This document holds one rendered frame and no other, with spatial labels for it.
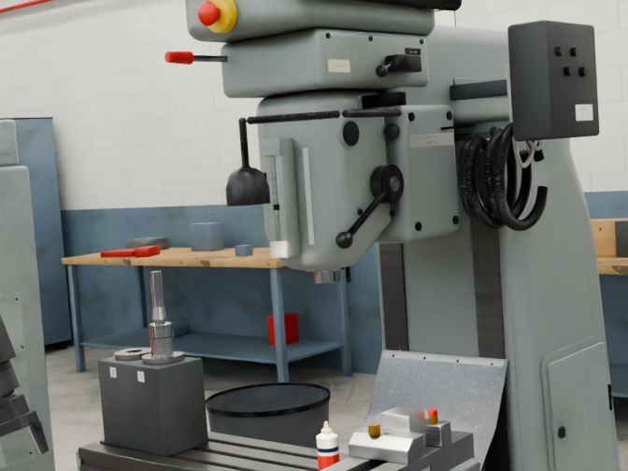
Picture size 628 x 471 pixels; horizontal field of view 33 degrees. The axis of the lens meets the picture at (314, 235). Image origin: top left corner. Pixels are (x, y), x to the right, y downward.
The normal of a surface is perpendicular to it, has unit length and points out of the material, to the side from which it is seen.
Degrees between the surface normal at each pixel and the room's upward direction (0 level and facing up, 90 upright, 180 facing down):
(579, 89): 90
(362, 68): 90
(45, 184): 90
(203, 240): 90
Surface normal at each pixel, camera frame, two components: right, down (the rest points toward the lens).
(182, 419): 0.71, 0.00
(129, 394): -0.70, 0.11
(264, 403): 0.08, 0.00
